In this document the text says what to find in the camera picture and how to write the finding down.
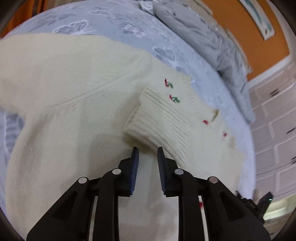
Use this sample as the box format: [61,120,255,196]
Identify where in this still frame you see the grey butterfly pattern bedspread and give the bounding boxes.
[9,1,255,198]

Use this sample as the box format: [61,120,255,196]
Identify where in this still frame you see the cream knit cardigan red buttons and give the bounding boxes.
[1,34,244,240]

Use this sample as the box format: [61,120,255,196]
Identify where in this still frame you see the framed wall picture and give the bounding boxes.
[239,0,275,41]

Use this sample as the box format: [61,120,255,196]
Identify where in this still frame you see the grey quilted duvet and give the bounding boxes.
[138,1,256,123]

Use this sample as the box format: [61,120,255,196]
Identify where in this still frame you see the orange curtain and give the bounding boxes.
[1,0,48,38]

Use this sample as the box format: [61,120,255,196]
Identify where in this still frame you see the white panelled wardrobe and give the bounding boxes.
[247,62,296,202]

